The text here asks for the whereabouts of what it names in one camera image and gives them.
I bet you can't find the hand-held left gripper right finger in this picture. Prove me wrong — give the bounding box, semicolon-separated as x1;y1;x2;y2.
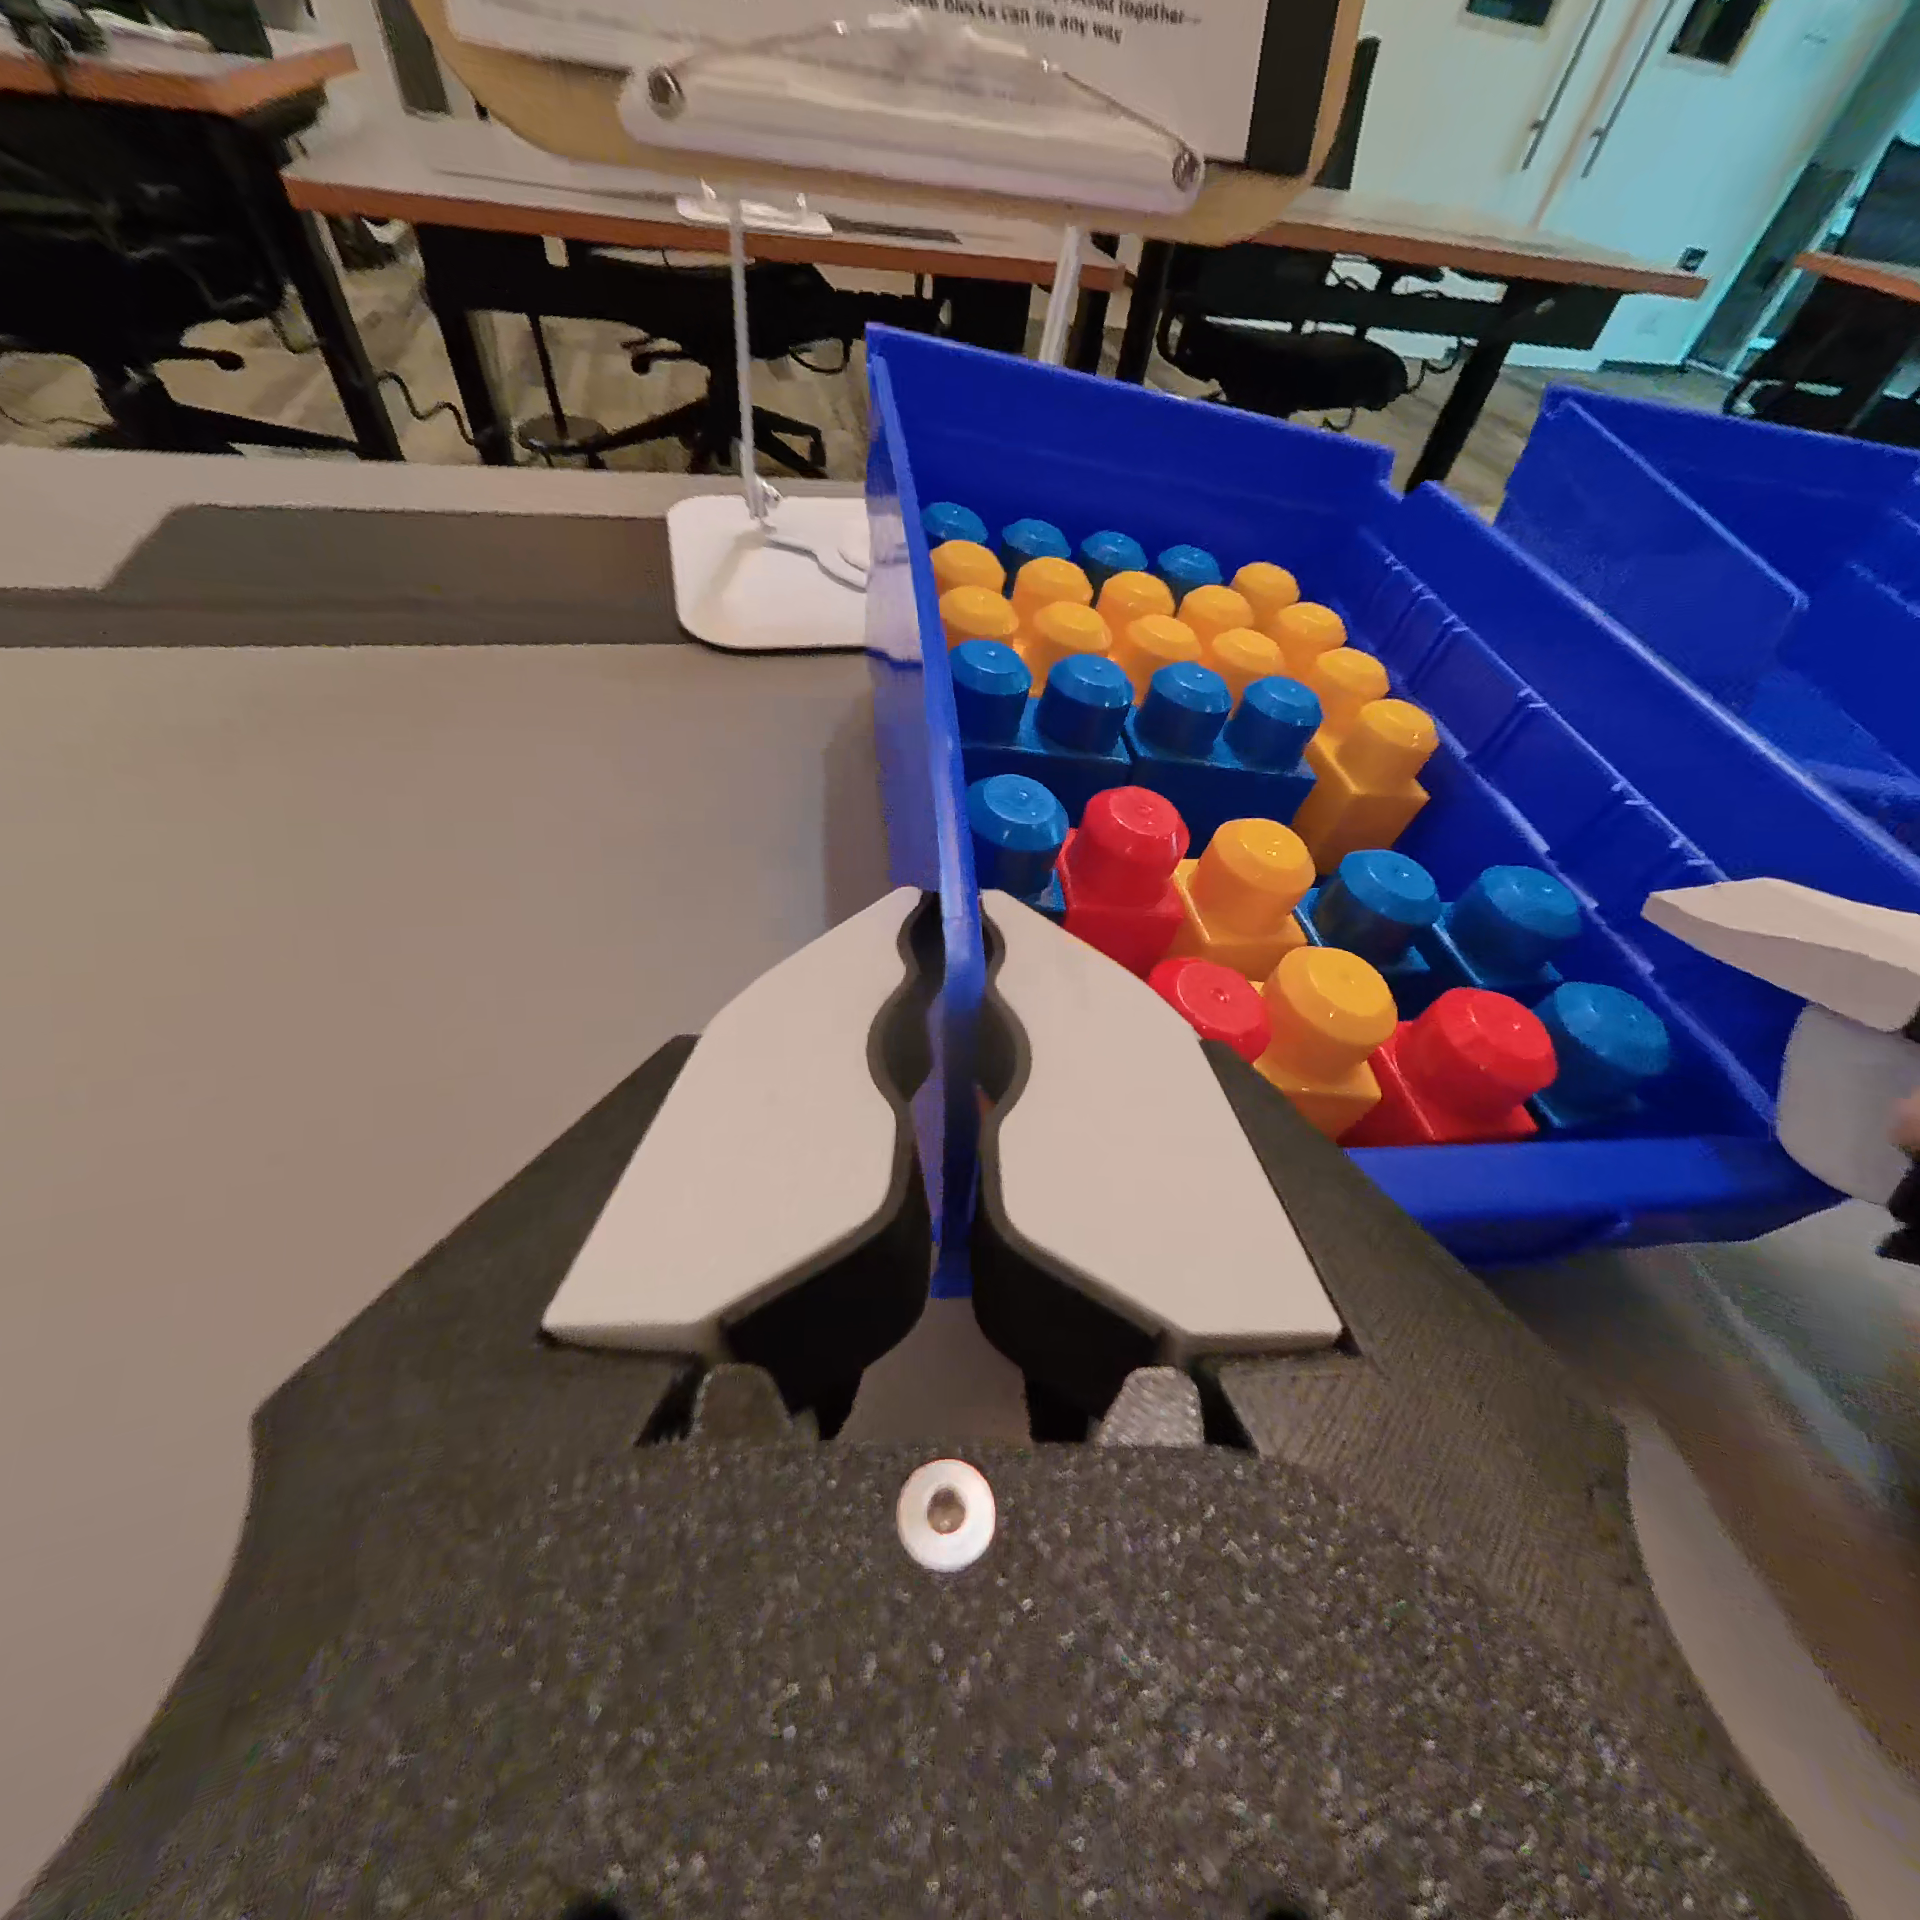
972;892;1349;1446

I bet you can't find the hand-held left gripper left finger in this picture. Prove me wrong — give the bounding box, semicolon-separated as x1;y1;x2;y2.
536;884;941;1442

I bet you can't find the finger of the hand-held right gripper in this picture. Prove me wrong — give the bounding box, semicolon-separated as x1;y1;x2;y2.
1638;883;1920;996

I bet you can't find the blue plastic bin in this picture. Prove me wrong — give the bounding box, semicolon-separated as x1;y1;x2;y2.
863;323;1871;1300
1494;383;1920;825

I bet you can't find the blue one-stud mega block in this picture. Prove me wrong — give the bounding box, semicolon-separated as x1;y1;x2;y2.
964;772;1071;921

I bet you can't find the pile of colourful mega blocks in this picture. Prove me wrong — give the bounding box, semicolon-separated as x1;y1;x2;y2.
919;498;1675;1151

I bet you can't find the black office chair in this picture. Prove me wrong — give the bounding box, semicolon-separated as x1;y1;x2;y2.
511;247;835;481
1159;240;1416;427
0;105;324;453
1722;150;1920;439

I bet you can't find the white sign stand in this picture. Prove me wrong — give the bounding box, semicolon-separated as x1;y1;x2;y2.
619;61;1206;658

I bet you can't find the long wooden desk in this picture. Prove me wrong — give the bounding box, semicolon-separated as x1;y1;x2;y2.
1793;247;1920;310

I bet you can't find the wooden desk with black legs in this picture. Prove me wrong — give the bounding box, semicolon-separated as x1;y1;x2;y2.
1117;194;1713;498
283;126;1131;470

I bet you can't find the white door with phone sign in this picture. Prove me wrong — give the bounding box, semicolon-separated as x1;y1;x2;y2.
1591;0;1819;288
1394;0;1600;242

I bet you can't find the wooden sign board with paper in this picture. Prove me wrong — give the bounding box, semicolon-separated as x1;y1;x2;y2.
405;0;1369;251

